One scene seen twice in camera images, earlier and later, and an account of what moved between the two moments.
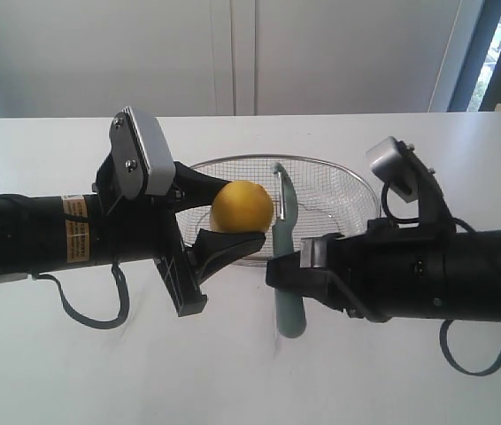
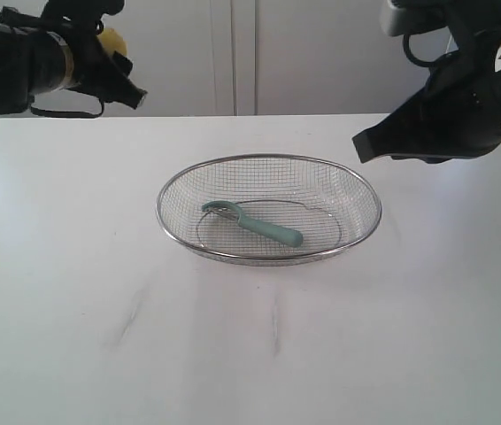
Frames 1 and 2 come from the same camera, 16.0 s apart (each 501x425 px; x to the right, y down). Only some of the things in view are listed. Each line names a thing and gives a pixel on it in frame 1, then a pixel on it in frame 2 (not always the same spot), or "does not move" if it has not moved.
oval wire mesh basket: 331,199 does not move
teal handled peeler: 290,307 -> 230,210
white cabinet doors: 90,58 does not move
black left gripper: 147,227 -> 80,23
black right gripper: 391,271 -> 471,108
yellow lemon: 242,206 -> 112,41
